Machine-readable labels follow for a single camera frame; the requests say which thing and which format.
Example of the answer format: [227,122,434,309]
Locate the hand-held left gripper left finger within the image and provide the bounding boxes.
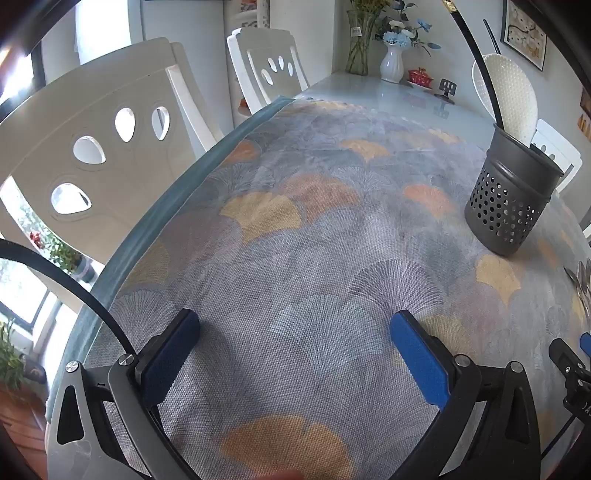
[46,308,202,480]

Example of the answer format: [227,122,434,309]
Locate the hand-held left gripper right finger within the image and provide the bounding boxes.
[389,310,543,480]

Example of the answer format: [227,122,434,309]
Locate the metal spoon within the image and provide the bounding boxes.
[564,265,585,298]

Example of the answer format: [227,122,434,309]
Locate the grey perforated utensil holder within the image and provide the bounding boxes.
[464,122,566,258]

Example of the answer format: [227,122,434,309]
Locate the leaf patterned grey tablecloth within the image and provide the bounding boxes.
[45,95,591,480]

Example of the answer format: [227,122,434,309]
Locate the potted green plant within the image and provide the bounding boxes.
[0,318,29,394]
[18,203,99,283]

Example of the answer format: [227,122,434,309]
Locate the window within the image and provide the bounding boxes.
[0,180,107,342]

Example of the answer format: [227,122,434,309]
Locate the white dining chair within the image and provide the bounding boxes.
[530,119,583,195]
[226,27,311,116]
[0,37,227,301]

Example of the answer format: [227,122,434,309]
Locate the white dimpled rice paddle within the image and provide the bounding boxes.
[471,53,539,148]

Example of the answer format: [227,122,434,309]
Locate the black phone stand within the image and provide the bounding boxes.
[436,78,458,105]

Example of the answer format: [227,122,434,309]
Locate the red tea set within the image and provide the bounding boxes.
[407,67,435,90]

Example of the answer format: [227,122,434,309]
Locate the white ceramic vase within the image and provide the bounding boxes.
[380,44,406,84]

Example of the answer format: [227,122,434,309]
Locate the clear glass vase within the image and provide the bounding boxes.
[346,10,379,76]

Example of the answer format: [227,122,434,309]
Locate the thin dark utensil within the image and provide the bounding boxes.
[482,18,503,55]

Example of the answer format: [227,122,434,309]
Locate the blue artificial flowers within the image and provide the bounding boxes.
[374,0,441,57]

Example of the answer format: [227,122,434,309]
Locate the black cable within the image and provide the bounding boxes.
[0,239,139,361]

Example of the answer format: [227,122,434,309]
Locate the tall framed wall picture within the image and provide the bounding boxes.
[501,0,548,73]

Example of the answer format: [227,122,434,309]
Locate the long black utensil handle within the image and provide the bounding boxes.
[441,0,506,134]

